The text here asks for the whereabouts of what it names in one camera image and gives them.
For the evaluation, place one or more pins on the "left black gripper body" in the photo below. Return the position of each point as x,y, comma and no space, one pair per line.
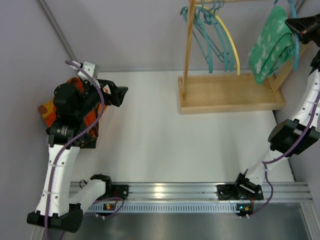
110,92

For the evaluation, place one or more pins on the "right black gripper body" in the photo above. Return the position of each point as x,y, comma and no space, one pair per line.
307,35

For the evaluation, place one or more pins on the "orange camouflage trousers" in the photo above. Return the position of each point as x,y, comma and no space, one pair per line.
65,117

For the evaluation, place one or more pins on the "blue hanger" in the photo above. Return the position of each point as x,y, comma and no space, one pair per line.
296,37

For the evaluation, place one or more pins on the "green trousers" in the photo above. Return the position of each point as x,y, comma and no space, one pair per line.
262,60

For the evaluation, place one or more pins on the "yellow hanger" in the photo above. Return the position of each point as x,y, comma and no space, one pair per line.
234,50

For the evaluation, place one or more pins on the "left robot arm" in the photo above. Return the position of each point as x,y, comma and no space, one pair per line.
56,209

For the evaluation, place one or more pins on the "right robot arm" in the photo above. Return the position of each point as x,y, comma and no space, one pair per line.
288,138

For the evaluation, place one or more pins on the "empty teal hanger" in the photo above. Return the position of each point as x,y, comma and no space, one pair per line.
211,30
201,36

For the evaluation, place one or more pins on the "wooden clothes rack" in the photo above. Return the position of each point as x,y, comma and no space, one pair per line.
225,91

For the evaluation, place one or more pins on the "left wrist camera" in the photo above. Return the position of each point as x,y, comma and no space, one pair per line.
90,68

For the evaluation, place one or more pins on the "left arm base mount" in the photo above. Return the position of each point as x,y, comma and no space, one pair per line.
116,190

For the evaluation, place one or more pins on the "aluminium mounting rail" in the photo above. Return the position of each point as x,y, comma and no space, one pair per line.
207,191

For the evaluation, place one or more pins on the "aluminium corner frame post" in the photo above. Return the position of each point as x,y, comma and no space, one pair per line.
47,12

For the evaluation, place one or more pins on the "grey slotted cable duct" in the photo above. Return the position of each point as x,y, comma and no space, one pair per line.
169,207

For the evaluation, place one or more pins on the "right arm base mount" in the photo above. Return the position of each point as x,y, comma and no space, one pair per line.
239,192

